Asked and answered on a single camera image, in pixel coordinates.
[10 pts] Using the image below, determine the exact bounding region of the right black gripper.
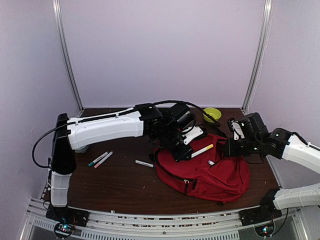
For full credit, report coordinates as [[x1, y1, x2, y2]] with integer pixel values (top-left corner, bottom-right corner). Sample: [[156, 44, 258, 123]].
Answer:
[[221, 137, 262, 158]]

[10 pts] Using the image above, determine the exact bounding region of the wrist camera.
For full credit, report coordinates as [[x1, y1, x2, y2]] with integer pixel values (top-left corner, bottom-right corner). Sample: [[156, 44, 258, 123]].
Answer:
[[227, 118, 245, 141], [181, 126, 208, 145]]

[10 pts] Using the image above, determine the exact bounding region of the lime green bowl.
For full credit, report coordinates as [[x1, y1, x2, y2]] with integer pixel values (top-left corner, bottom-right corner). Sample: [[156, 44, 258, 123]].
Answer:
[[203, 107, 222, 123]]

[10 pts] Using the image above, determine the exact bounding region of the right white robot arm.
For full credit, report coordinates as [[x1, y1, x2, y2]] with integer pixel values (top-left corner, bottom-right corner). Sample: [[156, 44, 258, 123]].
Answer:
[[224, 112, 320, 221]]

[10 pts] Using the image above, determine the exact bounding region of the teal capped white marker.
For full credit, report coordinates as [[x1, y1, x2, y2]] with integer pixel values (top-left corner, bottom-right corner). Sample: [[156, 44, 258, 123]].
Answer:
[[88, 151, 109, 167]]

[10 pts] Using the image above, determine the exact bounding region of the pale blue ceramic bowl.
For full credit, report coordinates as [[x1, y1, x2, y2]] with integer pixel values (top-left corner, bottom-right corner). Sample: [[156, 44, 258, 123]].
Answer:
[[74, 145, 89, 154]]

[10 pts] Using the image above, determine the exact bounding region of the yellow capped white marker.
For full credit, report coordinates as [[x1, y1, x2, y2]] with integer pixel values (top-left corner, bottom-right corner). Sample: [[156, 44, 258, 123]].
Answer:
[[191, 144, 214, 158]]

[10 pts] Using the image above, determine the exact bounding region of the left aluminium frame post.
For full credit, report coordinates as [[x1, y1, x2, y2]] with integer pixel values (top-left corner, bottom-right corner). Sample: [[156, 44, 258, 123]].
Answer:
[[52, 0, 84, 113]]

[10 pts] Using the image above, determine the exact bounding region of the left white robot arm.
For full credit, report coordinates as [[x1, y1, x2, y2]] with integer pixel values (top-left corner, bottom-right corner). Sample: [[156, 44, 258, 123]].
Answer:
[[50, 102, 204, 222]]

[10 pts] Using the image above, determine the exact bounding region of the purple capped white marker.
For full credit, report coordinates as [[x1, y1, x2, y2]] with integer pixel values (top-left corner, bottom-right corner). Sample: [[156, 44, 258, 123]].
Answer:
[[135, 160, 155, 168]]

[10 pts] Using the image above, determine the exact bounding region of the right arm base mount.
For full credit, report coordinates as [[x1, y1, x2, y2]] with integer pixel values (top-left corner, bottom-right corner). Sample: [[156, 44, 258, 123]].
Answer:
[[238, 207, 275, 238]]

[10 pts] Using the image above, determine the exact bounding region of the red backpack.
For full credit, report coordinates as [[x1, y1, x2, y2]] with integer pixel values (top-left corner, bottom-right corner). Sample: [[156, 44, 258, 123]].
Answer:
[[149, 133, 251, 203]]

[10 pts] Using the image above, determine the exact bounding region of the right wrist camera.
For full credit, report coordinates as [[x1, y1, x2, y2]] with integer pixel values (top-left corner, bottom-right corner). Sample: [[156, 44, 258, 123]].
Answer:
[[227, 118, 245, 141]]

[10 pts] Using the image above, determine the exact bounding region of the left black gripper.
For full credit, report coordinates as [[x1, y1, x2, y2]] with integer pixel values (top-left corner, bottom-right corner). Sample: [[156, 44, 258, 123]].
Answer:
[[159, 125, 194, 163]]

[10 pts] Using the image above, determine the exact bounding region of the aluminium frame post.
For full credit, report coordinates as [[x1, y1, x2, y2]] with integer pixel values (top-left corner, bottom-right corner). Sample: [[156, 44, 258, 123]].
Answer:
[[241, 0, 274, 114], [52, 0, 84, 113]]

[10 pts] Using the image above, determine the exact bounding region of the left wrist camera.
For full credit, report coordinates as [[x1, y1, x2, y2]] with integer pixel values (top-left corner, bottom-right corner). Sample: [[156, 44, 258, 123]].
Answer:
[[181, 126, 208, 145]]

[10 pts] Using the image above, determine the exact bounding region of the right aluminium frame post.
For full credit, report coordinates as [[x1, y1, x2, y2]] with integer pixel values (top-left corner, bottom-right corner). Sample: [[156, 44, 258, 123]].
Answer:
[[241, 0, 274, 114]]

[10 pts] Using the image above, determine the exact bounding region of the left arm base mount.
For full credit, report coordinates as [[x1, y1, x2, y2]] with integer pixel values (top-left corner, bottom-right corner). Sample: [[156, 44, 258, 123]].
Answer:
[[45, 207, 89, 239]]

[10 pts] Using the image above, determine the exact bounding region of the pink capped white marker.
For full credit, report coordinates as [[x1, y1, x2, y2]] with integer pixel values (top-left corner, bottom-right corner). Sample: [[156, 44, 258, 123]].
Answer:
[[94, 151, 113, 169]]

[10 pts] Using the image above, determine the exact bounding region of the front aluminium rail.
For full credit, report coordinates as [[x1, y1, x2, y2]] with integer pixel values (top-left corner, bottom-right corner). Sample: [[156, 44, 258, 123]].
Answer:
[[24, 197, 296, 240]]

